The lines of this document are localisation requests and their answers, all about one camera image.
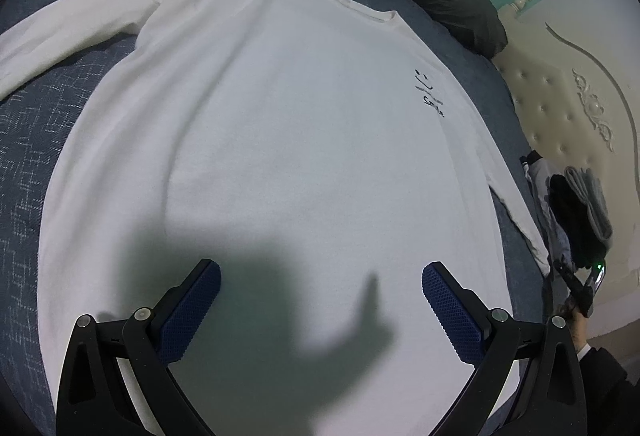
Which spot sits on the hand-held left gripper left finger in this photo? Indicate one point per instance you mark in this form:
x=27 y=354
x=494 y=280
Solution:
x=192 y=311

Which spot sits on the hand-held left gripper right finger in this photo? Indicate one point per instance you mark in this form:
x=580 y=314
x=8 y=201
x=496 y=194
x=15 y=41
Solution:
x=450 y=316

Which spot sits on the white long-sleeve shirt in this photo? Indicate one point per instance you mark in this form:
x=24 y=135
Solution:
x=275 y=140

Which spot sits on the person's right forearm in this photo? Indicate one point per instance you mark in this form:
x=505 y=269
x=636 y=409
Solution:
x=600 y=376

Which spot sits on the black folded garment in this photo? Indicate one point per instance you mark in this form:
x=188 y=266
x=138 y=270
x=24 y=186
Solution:
x=575 y=221

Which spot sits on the light grey striped-cuff garment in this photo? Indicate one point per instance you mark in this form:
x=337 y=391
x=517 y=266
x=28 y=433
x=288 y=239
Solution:
x=545 y=211

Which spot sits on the dark grey folded garment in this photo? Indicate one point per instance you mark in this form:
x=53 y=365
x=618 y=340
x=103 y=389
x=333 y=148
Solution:
x=592 y=201

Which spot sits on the cream bed headboard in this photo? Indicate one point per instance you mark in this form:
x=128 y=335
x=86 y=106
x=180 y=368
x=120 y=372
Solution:
x=560 y=90

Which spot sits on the blue-grey bed mattress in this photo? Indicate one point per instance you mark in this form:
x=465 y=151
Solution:
x=30 y=140

